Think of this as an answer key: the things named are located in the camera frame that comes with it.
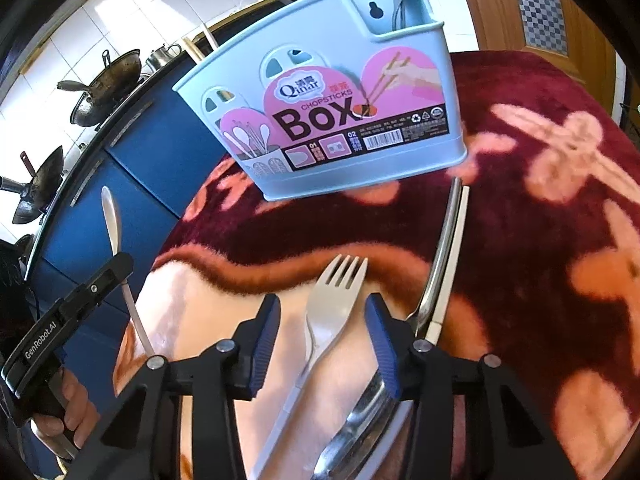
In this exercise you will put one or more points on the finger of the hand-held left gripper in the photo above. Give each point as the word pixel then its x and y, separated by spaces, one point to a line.
pixel 100 282

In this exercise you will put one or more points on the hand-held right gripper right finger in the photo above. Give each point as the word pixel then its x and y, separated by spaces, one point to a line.
pixel 382 350

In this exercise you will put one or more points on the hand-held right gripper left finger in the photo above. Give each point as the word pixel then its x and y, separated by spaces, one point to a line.
pixel 262 345

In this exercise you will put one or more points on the beige plastic spoon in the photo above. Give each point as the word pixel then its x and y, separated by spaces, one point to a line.
pixel 111 220

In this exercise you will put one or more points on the beige plastic fork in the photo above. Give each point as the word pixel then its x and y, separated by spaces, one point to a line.
pixel 330 305

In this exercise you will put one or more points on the shiny metal spoon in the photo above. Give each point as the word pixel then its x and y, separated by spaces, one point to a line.
pixel 360 425

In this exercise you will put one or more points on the metal chopstick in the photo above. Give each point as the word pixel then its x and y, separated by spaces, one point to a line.
pixel 442 255

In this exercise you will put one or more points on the light blue utensil holder box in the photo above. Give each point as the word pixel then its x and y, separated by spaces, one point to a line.
pixel 325 110

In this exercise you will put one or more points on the thin beige chopstick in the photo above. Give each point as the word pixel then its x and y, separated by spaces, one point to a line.
pixel 209 40

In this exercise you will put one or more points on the person's left hand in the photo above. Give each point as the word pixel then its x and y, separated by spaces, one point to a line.
pixel 75 405

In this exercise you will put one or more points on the small black wok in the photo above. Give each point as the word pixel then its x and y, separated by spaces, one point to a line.
pixel 37 185

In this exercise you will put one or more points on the blue kitchen cabinet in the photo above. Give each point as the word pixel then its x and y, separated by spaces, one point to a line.
pixel 140 170

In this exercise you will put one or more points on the red floral blanket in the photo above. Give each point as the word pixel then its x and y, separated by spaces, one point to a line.
pixel 525 270

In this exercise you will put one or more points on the large black wok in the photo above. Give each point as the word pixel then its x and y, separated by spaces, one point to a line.
pixel 107 87

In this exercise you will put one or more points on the metal kettle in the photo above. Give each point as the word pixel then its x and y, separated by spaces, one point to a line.
pixel 162 56

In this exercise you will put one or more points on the wooden chopstick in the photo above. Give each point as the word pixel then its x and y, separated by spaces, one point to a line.
pixel 192 50

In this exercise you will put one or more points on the wooden door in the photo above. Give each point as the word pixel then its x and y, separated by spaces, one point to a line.
pixel 525 5

